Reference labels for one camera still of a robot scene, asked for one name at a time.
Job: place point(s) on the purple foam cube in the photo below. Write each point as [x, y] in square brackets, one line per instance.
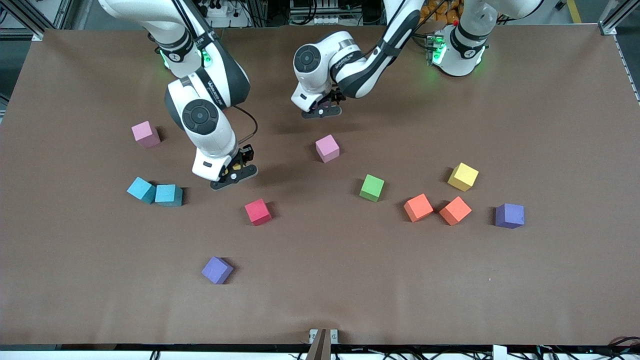
[216, 270]
[509, 215]

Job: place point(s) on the cyan foam cube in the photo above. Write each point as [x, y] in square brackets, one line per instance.
[168, 195]
[140, 189]

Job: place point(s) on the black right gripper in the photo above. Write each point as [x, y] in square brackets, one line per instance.
[244, 154]

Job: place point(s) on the green foam cube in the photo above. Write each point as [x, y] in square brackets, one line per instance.
[372, 187]

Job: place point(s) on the orange foam cube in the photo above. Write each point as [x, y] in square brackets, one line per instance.
[418, 207]
[455, 210]

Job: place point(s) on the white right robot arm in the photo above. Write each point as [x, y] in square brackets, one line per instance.
[210, 145]

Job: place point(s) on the white equipment rack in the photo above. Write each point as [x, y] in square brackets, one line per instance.
[325, 20]

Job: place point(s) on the brown paper table cover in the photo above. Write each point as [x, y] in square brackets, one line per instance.
[320, 300]

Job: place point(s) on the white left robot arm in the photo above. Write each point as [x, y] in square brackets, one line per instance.
[310, 97]

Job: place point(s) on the red foam cube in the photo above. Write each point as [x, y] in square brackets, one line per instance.
[257, 211]

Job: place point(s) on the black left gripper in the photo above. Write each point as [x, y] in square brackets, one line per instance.
[334, 98]

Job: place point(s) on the white power strip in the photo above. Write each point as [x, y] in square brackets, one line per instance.
[217, 11]

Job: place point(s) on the orange packaged goods pile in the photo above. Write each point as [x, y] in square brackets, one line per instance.
[445, 12]

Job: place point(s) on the black table edge rail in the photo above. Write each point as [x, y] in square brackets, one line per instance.
[100, 347]

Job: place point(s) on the small metal bracket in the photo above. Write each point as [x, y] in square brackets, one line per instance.
[334, 336]

